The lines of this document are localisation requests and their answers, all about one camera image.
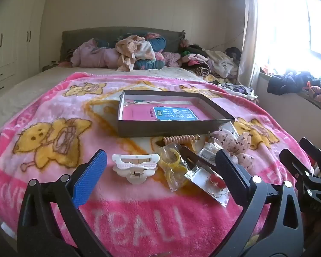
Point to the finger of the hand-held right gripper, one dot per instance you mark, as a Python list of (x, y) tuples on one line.
[(314, 148), (291, 160)]

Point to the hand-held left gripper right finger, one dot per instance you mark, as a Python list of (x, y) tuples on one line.
[(230, 176)]

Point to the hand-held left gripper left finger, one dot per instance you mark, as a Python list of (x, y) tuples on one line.
[(89, 176)]

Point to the earring packet with red beads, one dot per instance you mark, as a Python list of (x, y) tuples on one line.
[(203, 179)]

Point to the small clear plastic bag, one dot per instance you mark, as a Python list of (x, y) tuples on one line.
[(208, 151)]

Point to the floral bow hair clip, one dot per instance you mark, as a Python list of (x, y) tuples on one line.
[(230, 139)]

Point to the white hair claw clip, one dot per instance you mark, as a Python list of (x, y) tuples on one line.
[(135, 166)]

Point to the bag of yellow rings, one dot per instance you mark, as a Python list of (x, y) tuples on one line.
[(171, 158)]

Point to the shallow cardboard box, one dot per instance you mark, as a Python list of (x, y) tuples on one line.
[(176, 129)]

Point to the dark clothes on windowsill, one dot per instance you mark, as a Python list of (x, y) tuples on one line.
[(291, 83)]

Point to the pink book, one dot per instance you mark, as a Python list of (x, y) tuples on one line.
[(139, 113)]

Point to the pink printed blanket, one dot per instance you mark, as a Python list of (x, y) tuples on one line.
[(69, 99)]

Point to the small heap of clothes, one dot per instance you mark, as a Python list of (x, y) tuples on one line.
[(238, 89)]

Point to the beige bed sheet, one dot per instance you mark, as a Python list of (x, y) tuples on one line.
[(21, 85)]

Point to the pile of clothes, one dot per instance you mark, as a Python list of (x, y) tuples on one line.
[(211, 61)]

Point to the pink quilt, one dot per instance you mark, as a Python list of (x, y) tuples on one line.
[(91, 56)]

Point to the window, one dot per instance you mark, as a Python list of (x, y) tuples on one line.
[(291, 26)]

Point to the pink crumpled cloth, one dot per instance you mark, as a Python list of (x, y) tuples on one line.
[(171, 59)]

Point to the beige curtain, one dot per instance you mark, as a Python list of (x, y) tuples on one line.
[(248, 32)]

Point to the cream patterned cloth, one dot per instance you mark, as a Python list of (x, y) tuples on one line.
[(133, 48)]

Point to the grey bed headboard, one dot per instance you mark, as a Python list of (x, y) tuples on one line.
[(77, 36)]

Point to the dark blue floral quilt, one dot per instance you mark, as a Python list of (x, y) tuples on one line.
[(157, 42)]

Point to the white wardrobe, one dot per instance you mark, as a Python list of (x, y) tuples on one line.
[(16, 32)]

